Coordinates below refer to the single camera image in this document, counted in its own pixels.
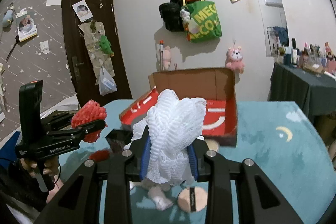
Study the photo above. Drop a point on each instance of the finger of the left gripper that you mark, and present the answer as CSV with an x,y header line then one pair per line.
x,y
90,127

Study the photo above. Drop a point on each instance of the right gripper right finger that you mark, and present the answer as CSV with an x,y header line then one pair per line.
x,y
199,168

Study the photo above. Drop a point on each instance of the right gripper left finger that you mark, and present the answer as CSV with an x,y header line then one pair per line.
x,y
140,149

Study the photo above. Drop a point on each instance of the red foam net sleeve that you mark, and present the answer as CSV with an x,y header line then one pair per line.
x,y
91,111

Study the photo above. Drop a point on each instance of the red fuzzy cloth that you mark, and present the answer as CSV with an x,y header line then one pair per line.
x,y
100,155

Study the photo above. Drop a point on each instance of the white mesh bath pouf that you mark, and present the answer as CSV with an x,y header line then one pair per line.
x,y
173,134

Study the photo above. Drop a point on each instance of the white sock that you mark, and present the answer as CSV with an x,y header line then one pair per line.
x,y
156,192

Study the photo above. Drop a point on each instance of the beige powder puff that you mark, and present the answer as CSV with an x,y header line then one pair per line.
x,y
192,199

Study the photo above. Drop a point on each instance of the person's left hand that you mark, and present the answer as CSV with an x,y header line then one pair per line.
x,y
51,167

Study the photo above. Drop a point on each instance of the plastic bag on door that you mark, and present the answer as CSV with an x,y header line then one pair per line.
x,y
107,84

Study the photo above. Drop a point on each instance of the red-lined cardboard box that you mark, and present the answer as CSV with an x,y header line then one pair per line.
x,y
215,85

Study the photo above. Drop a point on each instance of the green plush on door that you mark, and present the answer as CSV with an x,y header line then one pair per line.
x,y
105,46

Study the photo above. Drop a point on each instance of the pink plush with stick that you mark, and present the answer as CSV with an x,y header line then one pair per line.
x,y
164,56

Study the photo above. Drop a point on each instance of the photo card on door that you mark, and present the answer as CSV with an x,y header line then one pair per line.
x,y
82,11

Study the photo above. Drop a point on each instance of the dark wooden door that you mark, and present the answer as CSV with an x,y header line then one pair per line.
x,y
85,56

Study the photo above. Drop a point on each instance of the dark green clothed table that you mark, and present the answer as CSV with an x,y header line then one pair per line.
x,y
315,95

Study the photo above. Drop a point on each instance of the green tote bag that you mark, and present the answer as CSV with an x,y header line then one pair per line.
x,y
201,21

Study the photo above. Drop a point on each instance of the pink plush on wall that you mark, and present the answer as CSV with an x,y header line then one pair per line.
x,y
234,60

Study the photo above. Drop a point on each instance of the framed photo on left wall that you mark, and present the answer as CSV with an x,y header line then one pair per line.
x,y
26,26

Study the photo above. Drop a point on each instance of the black bag on wall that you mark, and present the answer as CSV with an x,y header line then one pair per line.
x,y
170,14

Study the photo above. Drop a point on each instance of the wall mirror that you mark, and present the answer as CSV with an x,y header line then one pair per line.
x,y
274,25

